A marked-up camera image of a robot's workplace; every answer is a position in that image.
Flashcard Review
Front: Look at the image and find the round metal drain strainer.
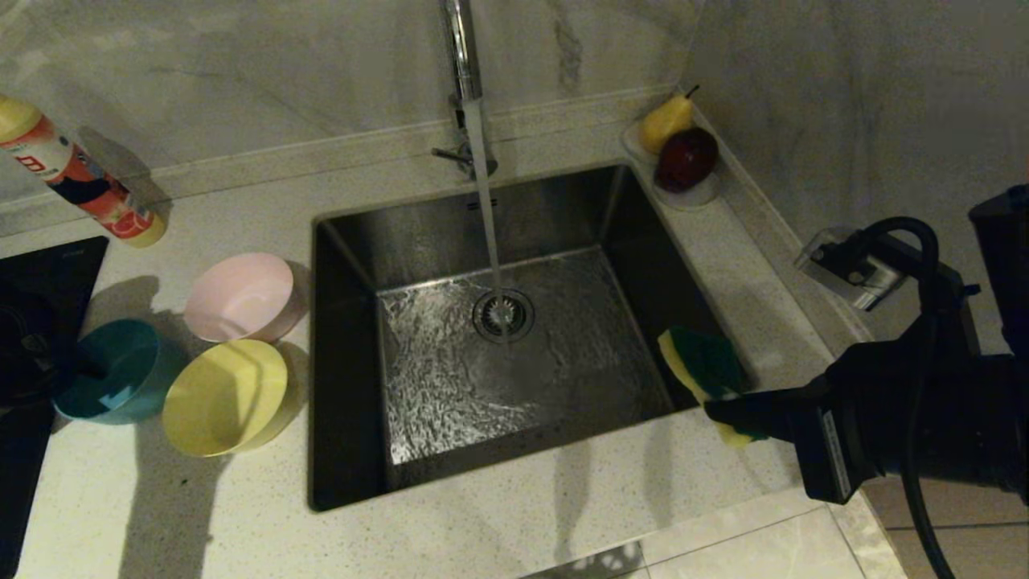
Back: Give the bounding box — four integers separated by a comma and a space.
473, 289, 536, 345

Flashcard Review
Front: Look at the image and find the yellow-capped orange dish soap bottle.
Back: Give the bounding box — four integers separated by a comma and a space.
0, 95, 167, 248

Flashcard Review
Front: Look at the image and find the running water stream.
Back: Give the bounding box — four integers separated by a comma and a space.
465, 101, 512, 343

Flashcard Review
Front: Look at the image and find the dark red apple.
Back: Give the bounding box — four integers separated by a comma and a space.
655, 129, 718, 194

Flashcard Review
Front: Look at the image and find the pink plastic bowl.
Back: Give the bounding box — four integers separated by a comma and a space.
183, 253, 310, 343

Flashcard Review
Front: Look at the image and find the yellow pear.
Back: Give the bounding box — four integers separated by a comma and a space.
639, 87, 699, 156

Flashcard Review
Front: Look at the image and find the stainless steel sink basin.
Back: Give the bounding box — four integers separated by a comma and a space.
310, 165, 758, 511

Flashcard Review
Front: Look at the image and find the yellow plastic bowl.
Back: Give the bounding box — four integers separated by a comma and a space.
162, 339, 298, 458

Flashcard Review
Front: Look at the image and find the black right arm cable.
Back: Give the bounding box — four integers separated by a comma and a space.
852, 216, 965, 579

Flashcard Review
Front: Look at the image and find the small white dish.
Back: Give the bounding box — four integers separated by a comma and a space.
621, 121, 662, 166
650, 165, 722, 211

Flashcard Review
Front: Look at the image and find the green and yellow sponge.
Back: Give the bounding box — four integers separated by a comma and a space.
658, 326, 766, 448

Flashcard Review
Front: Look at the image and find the black induction cooktop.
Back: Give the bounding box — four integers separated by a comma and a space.
0, 236, 109, 579

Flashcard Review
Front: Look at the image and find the blue plastic bowl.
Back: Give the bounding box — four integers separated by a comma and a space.
55, 319, 184, 425

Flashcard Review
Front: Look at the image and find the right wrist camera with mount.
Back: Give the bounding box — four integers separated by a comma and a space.
796, 228, 982, 355

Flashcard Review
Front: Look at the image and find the chrome faucet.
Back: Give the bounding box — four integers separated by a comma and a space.
433, 0, 499, 179

